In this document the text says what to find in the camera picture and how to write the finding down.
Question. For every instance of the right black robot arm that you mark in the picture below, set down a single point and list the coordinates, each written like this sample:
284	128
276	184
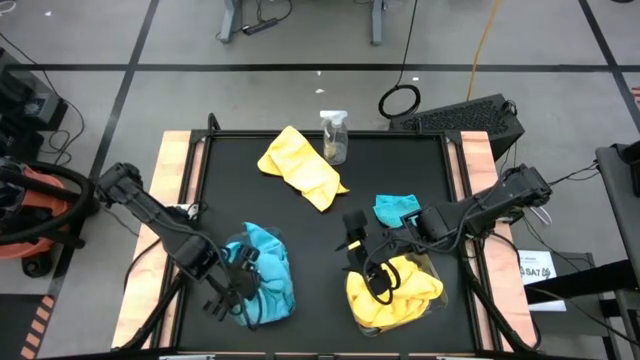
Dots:
490	205

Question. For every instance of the clear plastic basket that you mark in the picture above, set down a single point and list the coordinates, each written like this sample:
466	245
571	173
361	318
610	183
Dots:
367	331
277	232

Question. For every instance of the black furniture frame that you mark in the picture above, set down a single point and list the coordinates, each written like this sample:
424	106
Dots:
580	282

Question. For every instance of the black equipment stack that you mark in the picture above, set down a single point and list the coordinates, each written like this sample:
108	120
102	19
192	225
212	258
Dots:
25	100

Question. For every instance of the clear spray bottle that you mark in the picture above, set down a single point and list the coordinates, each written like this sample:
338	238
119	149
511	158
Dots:
335	145

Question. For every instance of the orange shop vacuum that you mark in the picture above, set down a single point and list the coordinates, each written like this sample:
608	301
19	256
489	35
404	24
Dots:
45	197

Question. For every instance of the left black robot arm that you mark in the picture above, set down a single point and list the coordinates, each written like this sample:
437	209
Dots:
145	210

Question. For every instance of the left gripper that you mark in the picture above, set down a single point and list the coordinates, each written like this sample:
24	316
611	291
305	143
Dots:
240	285

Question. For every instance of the grey side table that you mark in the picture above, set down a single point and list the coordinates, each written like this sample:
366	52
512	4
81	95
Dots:
620	200

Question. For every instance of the black power strip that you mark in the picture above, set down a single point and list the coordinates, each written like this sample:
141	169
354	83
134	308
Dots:
260	26

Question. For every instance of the black metal table frame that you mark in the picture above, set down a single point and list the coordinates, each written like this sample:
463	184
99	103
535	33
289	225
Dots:
230	134

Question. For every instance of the silver metal bracket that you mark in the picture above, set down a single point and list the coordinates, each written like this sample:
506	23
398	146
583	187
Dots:
186	210

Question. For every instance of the grey desk leg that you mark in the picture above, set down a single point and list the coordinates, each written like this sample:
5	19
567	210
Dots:
231	20
377	22

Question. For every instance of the black computer case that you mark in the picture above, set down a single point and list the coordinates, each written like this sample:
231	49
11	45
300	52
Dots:
460	120

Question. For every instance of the white paper label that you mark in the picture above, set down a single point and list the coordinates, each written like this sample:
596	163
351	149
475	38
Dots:
537	260

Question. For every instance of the yellow microfiber towel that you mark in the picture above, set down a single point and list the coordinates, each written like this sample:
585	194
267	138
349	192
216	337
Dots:
300	165
405	315
420	285

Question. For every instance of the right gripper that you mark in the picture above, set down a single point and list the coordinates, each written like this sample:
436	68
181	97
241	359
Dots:
395	240

